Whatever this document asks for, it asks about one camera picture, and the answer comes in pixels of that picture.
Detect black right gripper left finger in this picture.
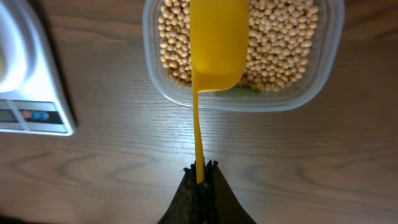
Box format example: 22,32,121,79
158,164,199,224

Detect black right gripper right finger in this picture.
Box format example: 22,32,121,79
206,161,256,224

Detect yellow plastic measuring scoop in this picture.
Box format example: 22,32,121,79
190,0,249,184

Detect white digital kitchen scale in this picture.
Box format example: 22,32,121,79
1,1,76,136

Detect clear plastic bean container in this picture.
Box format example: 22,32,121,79
142,0,345,112

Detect pile of soybeans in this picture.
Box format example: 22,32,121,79
158,0,319,91

